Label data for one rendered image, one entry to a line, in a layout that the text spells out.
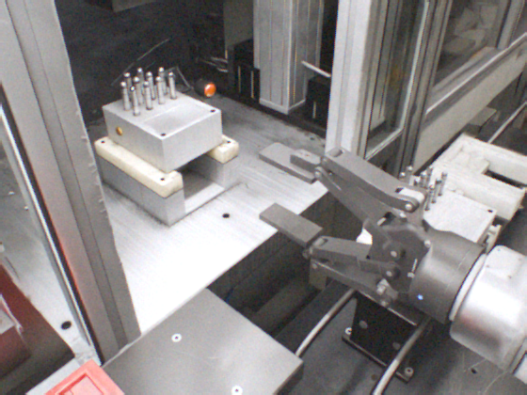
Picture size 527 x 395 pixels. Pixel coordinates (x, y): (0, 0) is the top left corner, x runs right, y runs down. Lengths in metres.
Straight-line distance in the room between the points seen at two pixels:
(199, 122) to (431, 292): 0.34
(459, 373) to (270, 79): 0.55
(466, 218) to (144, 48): 0.61
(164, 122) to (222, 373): 0.30
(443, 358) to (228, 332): 0.40
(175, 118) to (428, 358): 0.52
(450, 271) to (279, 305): 0.59
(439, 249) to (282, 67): 0.47
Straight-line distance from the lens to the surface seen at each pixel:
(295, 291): 0.98
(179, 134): 0.56
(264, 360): 0.46
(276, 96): 0.81
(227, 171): 0.63
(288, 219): 0.52
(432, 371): 0.77
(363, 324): 0.70
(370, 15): 0.59
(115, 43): 0.86
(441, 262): 0.40
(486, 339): 0.40
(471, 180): 0.79
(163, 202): 0.57
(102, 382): 0.41
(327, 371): 0.73
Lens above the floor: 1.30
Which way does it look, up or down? 38 degrees down
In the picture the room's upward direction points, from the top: straight up
